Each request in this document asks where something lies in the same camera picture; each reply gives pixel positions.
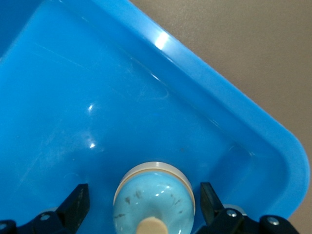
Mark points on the blue plastic tray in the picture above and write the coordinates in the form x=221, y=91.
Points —
x=97, y=97

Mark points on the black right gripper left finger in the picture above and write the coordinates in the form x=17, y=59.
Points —
x=73, y=209

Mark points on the blue call bell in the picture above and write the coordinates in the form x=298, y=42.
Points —
x=151, y=195

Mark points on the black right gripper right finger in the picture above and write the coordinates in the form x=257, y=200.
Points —
x=212, y=212

